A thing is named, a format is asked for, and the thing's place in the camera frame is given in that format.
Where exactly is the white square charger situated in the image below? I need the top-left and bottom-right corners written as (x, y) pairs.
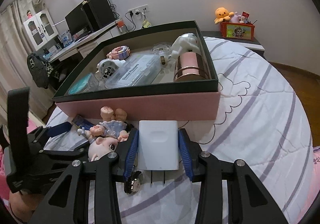
top-left (137, 121), bottom-right (179, 183)

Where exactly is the dental flosser clear box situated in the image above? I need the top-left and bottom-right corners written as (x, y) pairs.
top-left (105, 53), bottom-right (162, 89)

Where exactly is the dark blue card box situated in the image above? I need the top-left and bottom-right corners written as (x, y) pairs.
top-left (71, 115), bottom-right (94, 130)

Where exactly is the black toy train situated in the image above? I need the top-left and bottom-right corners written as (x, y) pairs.
top-left (124, 171), bottom-right (143, 194)

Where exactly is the pink pig doll figure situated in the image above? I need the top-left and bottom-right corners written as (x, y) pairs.
top-left (77, 106), bottom-right (129, 162)

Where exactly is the teal round tin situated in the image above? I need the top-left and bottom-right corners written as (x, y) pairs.
top-left (68, 73), bottom-right (92, 95)

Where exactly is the black office chair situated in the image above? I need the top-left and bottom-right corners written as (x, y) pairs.
top-left (27, 52), bottom-right (67, 91)

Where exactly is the beige curtain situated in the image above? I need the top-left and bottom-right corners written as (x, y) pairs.
top-left (1, 0), bottom-right (52, 123)

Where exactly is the white desk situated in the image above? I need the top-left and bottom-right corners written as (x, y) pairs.
top-left (49, 22), bottom-right (120, 63)

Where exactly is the white glass door cabinet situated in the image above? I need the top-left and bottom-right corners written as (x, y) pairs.
top-left (22, 9), bottom-right (58, 51)

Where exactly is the black computer monitor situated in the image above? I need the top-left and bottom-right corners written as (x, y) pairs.
top-left (65, 3), bottom-right (93, 36)

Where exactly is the black computer tower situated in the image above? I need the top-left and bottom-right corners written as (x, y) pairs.
top-left (81, 0), bottom-right (116, 32)

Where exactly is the pink black storage box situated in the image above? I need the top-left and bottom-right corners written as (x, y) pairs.
top-left (53, 21), bottom-right (220, 121)

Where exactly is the rose gold cylinder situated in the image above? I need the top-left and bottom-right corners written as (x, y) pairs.
top-left (174, 51), bottom-right (209, 82)

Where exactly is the clear glass bottle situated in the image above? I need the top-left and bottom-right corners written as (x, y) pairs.
top-left (151, 42), bottom-right (173, 68)

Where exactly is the snack bag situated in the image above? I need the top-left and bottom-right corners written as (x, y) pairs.
top-left (142, 19), bottom-right (152, 28)

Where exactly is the low black white cabinet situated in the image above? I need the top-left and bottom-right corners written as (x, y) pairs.
top-left (201, 31), bottom-right (265, 58)

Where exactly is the orange toy box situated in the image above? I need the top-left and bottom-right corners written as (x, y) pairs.
top-left (220, 22), bottom-right (255, 41)

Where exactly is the orange octopus plush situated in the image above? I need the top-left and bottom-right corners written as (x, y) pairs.
top-left (214, 7), bottom-right (235, 24)

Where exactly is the wall power outlet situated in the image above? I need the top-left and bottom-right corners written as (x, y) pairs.
top-left (128, 5), bottom-right (149, 15)

